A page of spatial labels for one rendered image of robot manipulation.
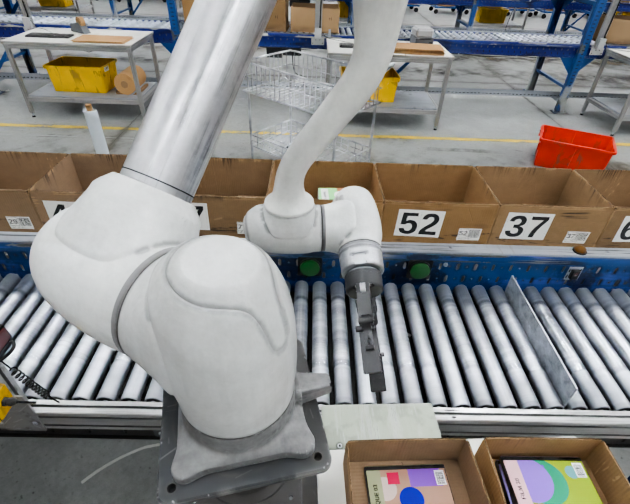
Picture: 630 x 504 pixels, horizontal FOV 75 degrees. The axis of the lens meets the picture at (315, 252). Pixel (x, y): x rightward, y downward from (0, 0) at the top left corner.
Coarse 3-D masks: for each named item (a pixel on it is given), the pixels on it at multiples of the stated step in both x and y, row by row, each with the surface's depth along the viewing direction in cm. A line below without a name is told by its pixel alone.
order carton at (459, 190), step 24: (384, 168) 161; (408, 168) 161; (432, 168) 161; (456, 168) 161; (384, 192) 167; (408, 192) 168; (432, 192) 168; (456, 192) 167; (480, 192) 154; (384, 216) 141; (456, 216) 140; (480, 216) 140; (384, 240) 147; (408, 240) 147; (432, 240) 147; (456, 240) 147; (480, 240) 147
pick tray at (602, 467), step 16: (480, 448) 96; (496, 448) 97; (512, 448) 97; (528, 448) 97; (544, 448) 97; (560, 448) 97; (576, 448) 97; (592, 448) 97; (608, 448) 93; (480, 464) 95; (592, 464) 98; (608, 464) 93; (496, 480) 87; (592, 480) 96; (608, 480) 93; (624, 480) 88; (496, 496) 87; (608, 496) 92; (624, 496) 88
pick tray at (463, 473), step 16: (352, 448) 94; (368, 448) 95; (384, 448) 95; (400, 448) 95; (416, 448) 96; (432, 448) 96; (448, 448) 96; (464, 448) 95; (352, 464) 97; (368, 464) 97; (384, 464) 98; (400, 464) 98; (416, 464) 98; (448, 464) 98; (464, 464) 95; (352, 480) 95; (448, 480) 95; (464, 480) 95; (480, 480) 87; (352, 496) 83; (464, 496) 93; (480, 496) 87
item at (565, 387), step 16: (512, 288) 145; (512, 304) 145; (528, 304) 135; (528, 320) 134; (528, 336) 134; (544, 336) 125; (544, 352) 125; (544, 368) 125; (560, 368) 117; (560, 384) 117
